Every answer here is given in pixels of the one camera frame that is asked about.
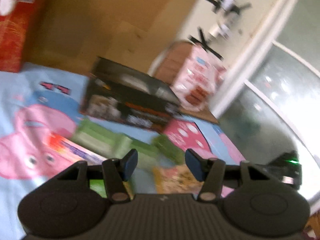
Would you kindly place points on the black open cardboard box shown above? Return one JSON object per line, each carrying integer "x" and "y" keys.
{"x": 122, "y": 94}

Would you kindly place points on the red gift bag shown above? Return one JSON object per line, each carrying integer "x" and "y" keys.
{"x": 14, "y": 32}

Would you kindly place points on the brown wooden headboard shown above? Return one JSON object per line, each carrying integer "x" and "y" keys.
{"x": 73, "y": 33}

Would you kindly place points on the light green snack packet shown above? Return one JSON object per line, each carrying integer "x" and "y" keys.
{"x": 100, "y": 140}

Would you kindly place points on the pink UHA candy packet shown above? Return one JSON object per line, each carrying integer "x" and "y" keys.
{"x": 72, "y": 151}

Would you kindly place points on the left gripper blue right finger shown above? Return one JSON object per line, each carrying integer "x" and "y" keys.
{"x": 196, "y": 164}

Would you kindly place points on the dark green candy packet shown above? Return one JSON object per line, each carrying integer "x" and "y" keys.
{"x": 169, "y": 149}

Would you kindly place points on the brown seat cushion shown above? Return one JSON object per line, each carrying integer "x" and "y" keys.
{"x": 166, "y": 66}

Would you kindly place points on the peppa pig bed sheet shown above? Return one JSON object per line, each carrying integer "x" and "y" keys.
{"x": 41, "y": 100}

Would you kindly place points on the pink twisted snack bag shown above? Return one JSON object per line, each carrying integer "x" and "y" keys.
{"x": 199, "y": 78}

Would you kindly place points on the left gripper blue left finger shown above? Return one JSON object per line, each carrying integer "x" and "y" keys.
{"x": 128, "y": 164}

